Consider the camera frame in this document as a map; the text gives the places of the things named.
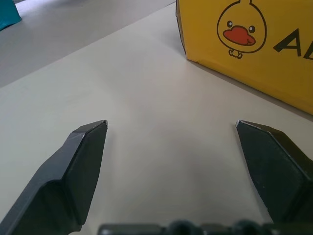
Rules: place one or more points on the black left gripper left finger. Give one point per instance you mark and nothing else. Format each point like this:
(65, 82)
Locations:
(73, 176)

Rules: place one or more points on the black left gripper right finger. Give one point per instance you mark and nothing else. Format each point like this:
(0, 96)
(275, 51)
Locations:
(276, 171)

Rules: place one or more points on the yellow duck cardboard box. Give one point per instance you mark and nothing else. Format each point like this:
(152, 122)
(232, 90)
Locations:
(244, 29)

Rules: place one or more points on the teal object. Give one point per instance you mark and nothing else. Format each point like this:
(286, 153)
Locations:
(7, 13)

